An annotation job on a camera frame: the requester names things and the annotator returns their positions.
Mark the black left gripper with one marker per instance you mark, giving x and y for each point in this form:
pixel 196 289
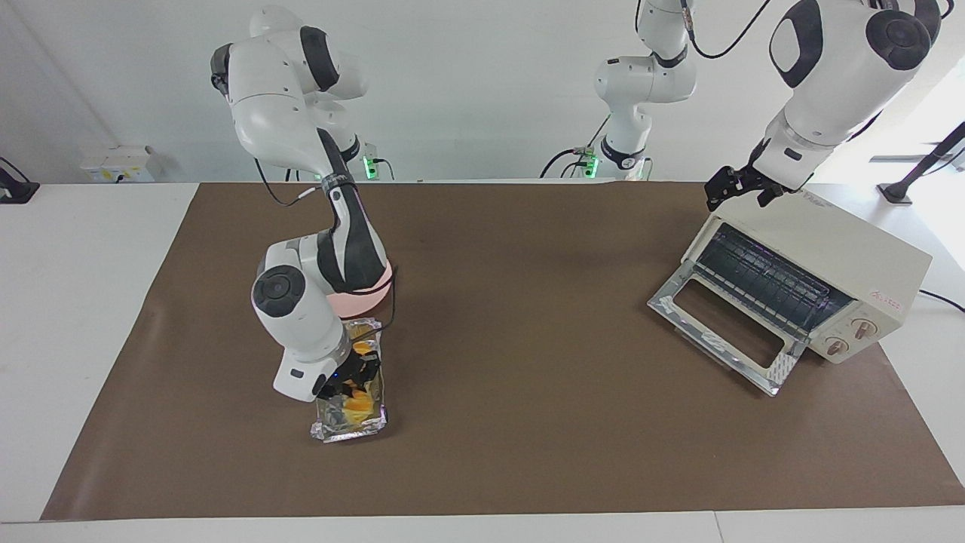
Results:
pixel 761 181

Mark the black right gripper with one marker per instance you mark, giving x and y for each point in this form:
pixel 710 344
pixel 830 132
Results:
pixel 348 375

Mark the aluminium foil tray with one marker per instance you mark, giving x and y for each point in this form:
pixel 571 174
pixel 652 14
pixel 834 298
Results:
pixel 354 430

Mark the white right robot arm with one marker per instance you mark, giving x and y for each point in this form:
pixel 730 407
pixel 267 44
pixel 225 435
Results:
pixel 294 317

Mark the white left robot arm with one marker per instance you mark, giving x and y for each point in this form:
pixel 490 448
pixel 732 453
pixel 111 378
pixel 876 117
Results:
pixel 829 83

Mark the metal oven rack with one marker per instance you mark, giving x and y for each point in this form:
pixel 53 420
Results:
pixel 769 275

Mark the cream toaster oven body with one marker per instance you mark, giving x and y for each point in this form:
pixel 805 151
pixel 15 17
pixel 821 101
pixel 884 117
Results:
pixel 852 256

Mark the glass oven door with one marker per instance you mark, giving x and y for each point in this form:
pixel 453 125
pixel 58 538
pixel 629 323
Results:
pixel 724 347

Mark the cream oven knob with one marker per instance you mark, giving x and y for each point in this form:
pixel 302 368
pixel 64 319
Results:
pixel 864 329
pixel 835 347

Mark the pink round plate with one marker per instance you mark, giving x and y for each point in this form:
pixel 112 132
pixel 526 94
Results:
pixel 362 302

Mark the green lit base connector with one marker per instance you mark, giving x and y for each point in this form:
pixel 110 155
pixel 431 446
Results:
pixel 591 162
pixel 369 167

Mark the brown table mat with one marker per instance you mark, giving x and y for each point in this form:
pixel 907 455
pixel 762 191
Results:
pixel 528 392

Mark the black angled stand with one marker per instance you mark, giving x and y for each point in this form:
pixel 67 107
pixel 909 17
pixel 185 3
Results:
pixel 916 170

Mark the black desk stand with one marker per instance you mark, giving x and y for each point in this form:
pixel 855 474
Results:
pixel 15 188

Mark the white wall socket box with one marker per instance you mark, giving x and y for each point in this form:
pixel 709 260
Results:
pixel 117 164

